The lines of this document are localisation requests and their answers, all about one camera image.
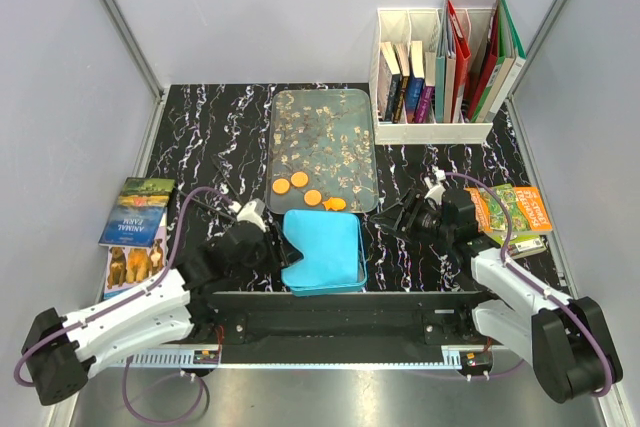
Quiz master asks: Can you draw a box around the orange fish cookie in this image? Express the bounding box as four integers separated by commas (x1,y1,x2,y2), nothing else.
322,197,346,212

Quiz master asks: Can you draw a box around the teal cookie tin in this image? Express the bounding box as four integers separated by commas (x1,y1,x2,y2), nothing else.
286,213,370,298

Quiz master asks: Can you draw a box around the teal tin lid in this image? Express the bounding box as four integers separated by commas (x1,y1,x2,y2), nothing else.
280,210,362,291

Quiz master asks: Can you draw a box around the green folder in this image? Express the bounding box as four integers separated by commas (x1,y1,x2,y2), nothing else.
467,0,527,123

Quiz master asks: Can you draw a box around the orange treehouse book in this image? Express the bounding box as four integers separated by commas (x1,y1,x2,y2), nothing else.
467,184,553,259

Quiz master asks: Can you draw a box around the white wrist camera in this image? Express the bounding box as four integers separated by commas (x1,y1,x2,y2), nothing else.
424,169,446,206
230,199,267,232

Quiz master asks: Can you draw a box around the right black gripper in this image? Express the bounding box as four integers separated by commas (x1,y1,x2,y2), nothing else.
370,188,454,245

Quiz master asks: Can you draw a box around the red folder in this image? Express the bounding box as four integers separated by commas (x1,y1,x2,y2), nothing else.
443,0,471,123

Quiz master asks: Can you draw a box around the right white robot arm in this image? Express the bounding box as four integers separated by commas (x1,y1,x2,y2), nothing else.
373,189,623,403

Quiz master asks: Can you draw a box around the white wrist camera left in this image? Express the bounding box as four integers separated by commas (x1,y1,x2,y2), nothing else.
230,199,267,232

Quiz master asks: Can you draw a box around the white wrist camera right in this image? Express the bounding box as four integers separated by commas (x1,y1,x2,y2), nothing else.
424,169,446,206

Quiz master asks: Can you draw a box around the teal folder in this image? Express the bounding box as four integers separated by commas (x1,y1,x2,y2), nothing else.
434,6,447,123

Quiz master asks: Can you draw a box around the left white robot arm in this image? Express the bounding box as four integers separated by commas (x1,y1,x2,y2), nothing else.
15,221,303,406

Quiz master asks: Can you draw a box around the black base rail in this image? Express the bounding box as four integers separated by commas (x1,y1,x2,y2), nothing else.
188,292,492,369

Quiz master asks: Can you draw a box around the blue paperback book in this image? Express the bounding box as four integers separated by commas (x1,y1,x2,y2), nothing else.
405,40,425,123

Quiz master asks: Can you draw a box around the purple paperback book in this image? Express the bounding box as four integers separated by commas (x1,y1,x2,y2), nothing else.
414,52,436,124

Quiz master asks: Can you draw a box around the floral glass tray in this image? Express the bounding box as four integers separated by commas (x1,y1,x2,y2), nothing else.
265,89,379,214

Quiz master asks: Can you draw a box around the book under Animal Farm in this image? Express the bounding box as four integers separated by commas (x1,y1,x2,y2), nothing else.
102,218,167,300

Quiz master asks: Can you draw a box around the orange round cookie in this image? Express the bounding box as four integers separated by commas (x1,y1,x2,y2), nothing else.
304,189,322,207
290,171,309,188
272,178,291,195

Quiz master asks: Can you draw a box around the white book organizer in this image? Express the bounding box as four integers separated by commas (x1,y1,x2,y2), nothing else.
368,8,493,145

